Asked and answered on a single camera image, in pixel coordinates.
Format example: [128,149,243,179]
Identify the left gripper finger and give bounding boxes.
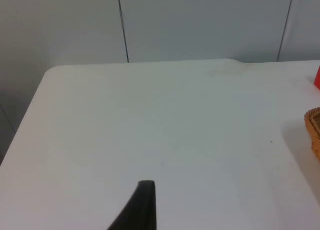
[106,180,158,230]

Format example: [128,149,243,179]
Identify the brown wicker basket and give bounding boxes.
[303,107,320,162]

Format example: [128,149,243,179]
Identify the red cube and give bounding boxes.
[313,65,320,91]

